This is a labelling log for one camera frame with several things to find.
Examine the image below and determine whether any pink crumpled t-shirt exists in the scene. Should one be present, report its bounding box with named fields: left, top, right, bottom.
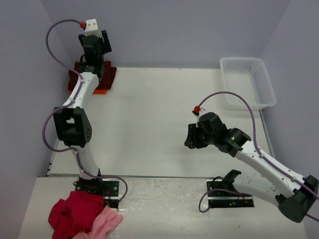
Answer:
left=73, top=206, right=123, bottom=239

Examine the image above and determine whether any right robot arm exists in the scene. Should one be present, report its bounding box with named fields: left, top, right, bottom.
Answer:
left=184, top=109, right=319, bottom=223

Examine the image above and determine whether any orange folded t-shirt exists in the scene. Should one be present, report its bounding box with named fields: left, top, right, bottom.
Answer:
left=68, top=89, right=107, bottom=95

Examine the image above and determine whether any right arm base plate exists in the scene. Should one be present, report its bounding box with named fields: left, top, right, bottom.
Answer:
left=206, top=177, right=255, bottom=209

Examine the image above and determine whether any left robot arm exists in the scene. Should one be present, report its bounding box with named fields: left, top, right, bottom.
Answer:
left=53, top=30, right=112, bottom=180

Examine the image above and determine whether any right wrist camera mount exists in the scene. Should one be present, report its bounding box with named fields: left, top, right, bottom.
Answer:
left=192, top=106, right=207, bottom=124

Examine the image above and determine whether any white plastic basket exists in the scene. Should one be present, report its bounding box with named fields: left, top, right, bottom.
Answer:
left=220, top=57, right=277, bottom=111

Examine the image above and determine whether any dark red t-shirt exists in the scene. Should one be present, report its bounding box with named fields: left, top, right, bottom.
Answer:
left=68, top=61, right=117, bottom=90

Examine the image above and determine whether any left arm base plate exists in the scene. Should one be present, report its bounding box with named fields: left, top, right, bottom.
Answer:
left=73, top=178, right=119, bottom=209

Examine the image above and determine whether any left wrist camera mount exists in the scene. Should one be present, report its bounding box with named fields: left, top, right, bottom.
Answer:
left=80, top=19, right=101, bottom=36

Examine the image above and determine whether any crimson crumpled t-shirt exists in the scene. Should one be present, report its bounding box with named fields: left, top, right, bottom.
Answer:
left=48, top=191, right=105, bottom=239

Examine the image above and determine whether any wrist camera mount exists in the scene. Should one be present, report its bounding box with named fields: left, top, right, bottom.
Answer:
left=192, top=106, right=207, bottom=124
left=80, top=19, right=101, bottom=36

